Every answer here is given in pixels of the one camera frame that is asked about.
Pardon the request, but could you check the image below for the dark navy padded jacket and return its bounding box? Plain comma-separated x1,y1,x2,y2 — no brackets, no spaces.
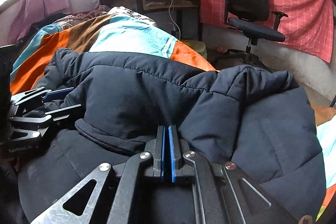
16,47,327,224

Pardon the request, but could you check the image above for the striped colourful bed blanket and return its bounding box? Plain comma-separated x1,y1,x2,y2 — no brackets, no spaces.
10,6,336,222

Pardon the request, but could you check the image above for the pink curtain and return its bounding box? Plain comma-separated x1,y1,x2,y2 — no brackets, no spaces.
7,0,67,44

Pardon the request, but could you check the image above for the green plastic stool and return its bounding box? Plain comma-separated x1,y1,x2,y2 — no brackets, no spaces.
182,40,207,59

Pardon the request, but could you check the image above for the wooden desk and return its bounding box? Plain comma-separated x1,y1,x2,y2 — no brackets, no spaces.
99,0,203,41

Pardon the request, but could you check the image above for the black office chair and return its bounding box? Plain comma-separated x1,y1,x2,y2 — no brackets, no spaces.
212,0,288,71

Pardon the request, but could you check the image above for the white charging cable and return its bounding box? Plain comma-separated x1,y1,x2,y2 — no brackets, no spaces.
106,0,182,40

